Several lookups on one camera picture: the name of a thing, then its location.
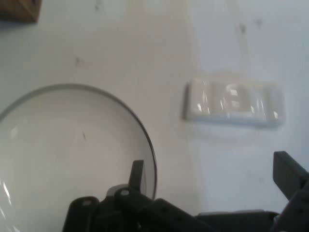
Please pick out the wooden cabinet door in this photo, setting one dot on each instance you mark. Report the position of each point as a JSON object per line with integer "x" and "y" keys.
{"x": 17, "y": 9}

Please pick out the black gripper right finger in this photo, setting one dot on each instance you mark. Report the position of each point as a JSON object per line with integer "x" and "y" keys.
{"x": 293, "y": 180}

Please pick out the white plate with dark rim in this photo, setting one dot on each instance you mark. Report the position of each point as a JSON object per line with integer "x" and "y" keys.
{"x": 62, "y": 145}

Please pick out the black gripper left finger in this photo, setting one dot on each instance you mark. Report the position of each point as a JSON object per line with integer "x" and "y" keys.
{"x": 135, "y": 212}

